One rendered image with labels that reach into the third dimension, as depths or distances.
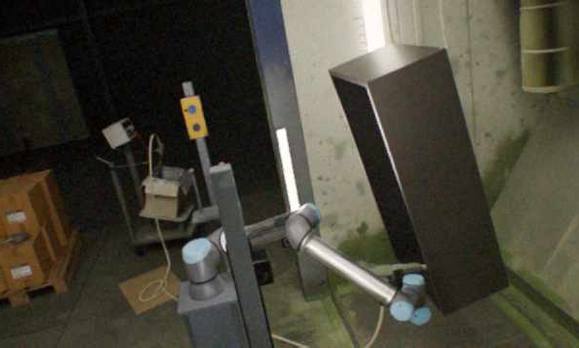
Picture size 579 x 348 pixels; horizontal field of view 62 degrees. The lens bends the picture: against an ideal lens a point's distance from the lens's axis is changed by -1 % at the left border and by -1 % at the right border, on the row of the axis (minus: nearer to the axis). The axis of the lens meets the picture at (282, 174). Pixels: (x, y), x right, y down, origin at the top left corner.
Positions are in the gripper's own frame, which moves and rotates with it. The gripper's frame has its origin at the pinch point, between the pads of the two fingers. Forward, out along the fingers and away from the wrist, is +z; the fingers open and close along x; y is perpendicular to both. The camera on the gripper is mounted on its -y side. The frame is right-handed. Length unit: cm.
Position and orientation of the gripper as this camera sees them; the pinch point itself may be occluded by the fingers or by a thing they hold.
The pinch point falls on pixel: (385, 275)
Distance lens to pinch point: 254.8
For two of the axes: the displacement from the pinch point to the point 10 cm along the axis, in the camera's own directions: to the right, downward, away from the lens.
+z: -2.5, -2.7, 9.3
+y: -0.3, 9.6, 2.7
